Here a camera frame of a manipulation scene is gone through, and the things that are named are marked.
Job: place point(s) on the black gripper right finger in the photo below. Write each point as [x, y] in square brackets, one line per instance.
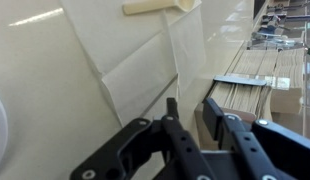
[278, 150]

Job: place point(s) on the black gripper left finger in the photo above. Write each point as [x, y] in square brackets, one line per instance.
[141, 146]

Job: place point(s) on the white plastic cup lid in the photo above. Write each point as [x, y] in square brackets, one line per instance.
[0, 130]

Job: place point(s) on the large translucent paper sheet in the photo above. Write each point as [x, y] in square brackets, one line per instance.
[128, 66]

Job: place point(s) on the stack of paper napkins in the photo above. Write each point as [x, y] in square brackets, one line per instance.
[248, 66]

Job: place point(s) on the shiny chrome metal rack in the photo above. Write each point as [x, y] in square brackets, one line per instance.
[271, 41]

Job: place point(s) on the small translucent paper sheet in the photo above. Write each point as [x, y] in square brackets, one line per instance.
[190, 46]

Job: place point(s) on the blue object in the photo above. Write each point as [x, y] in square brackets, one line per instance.
[267, 30]

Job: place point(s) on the cream plastic spoon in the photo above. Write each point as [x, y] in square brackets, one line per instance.
[145, 6]

